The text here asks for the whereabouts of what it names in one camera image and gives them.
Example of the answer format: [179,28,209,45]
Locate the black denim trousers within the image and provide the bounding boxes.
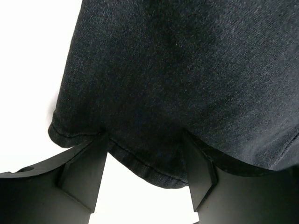
[48,0,299,189]

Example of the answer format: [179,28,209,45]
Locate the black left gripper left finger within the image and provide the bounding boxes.
[0,134,109,224]

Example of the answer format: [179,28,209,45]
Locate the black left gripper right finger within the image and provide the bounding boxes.
[183,132,299,224]

